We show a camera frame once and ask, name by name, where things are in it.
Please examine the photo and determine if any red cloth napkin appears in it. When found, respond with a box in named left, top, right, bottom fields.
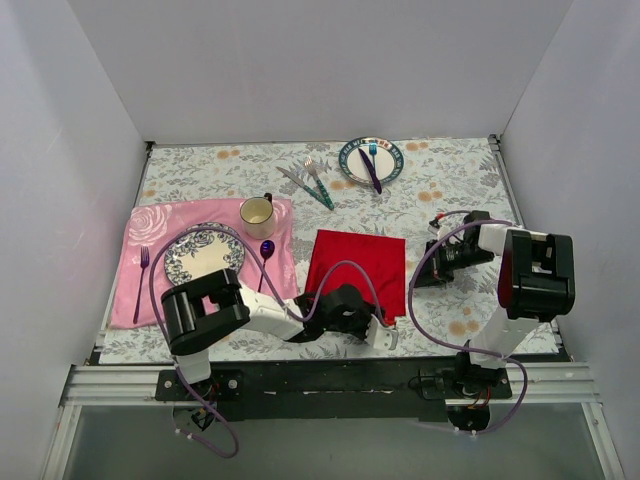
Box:
left=305, top=230, right=406, bottom=319

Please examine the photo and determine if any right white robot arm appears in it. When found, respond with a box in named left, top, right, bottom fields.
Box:
left=409, top=210, right=576, bottom=398

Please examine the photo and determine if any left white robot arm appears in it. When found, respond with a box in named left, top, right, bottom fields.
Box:
left=161, top=269, right=396, bottom=400

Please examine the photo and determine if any purple spoon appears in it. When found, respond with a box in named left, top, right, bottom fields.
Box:
left=257, top=240, right=275, bottom=293

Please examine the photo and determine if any white plate blue rim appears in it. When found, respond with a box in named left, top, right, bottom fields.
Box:
left=338, top=137, right=405, bottom=187

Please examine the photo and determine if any purple knife on plate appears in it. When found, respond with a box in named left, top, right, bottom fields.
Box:
left=358, top=148, right=382, bottom=195

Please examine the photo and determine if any cream enamel mug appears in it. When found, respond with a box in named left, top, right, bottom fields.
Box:
left=240, top=193, right=277, bottom=240

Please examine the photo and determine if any blue fork on plate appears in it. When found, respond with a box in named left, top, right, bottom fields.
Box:
left=368, top=142, right=377, bottom=168

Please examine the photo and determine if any blue floral plate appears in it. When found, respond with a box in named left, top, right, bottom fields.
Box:
left=164, top=222, right=245, bottom=286

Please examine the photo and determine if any purple fork on placemat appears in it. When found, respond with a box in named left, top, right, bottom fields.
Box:
left=132, top=246, right=150, bottom=326

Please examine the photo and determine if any pink floral placemat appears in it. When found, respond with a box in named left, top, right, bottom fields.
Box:
left=110, top=198, right=298, bottom=330

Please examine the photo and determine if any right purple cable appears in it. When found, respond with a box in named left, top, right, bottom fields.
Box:
left=407, top=209, right=529, bottom=435

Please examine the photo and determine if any purple cable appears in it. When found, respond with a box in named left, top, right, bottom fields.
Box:
left=407, top=209, right=529, bottom=435
left=148, top=229, right=399, bottom=459

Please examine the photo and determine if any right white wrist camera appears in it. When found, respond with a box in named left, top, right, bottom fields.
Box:
left=428, top=214, right=461, bottom=244

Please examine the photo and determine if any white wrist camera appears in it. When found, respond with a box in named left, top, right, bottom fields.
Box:
left=365, top=319, right=399, bottom=351
left=428, top=214, right=461, bottom=244

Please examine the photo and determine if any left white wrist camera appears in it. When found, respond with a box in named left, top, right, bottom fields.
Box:
left=365, top=319, right=399, bottom=351

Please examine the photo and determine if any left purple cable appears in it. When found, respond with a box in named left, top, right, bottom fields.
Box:
left=148, top=229, right=399, bottom=459

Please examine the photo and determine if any teal handled knife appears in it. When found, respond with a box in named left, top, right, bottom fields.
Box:
left=277, top=167, right=334, bottom=210

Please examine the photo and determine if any teal handled fork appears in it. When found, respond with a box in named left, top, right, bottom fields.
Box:
left=304, top=156, right=330, bottom=203

